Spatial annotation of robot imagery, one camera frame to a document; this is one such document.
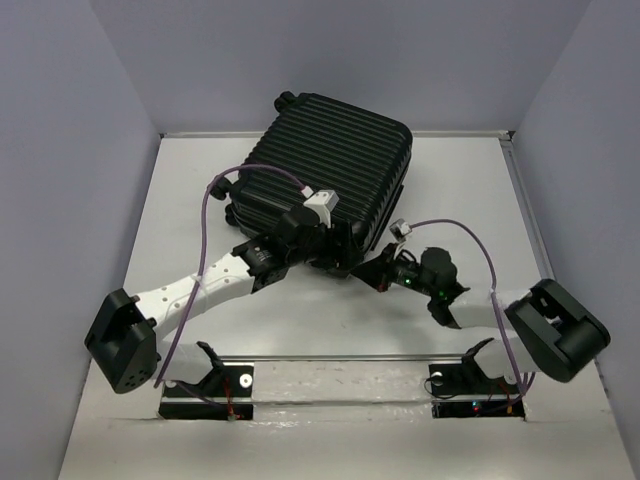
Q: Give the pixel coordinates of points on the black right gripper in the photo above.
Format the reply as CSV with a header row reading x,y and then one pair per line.
x,y
376,273

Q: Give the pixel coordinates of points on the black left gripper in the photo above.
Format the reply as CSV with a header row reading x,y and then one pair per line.
x,y
342,256

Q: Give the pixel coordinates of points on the black ribbed hard suitcase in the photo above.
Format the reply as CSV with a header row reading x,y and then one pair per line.
x,y
327,144

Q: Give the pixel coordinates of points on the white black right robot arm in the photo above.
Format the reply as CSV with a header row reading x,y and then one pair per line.
x,y
546,329

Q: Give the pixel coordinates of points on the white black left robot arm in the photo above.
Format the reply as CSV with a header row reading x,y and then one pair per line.
x,y
136,338

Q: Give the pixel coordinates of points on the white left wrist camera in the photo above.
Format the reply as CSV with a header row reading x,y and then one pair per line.
x,y
322,202

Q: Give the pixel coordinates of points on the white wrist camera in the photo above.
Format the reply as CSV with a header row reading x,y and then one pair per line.
x,y
400,230
322,202

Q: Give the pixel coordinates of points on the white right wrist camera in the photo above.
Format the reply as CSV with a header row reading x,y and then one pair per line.
x,y
400,230

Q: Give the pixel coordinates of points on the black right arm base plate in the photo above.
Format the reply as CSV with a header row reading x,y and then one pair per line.
x,y
461,391

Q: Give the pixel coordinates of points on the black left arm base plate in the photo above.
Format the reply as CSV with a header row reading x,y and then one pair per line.
x,y
226,397

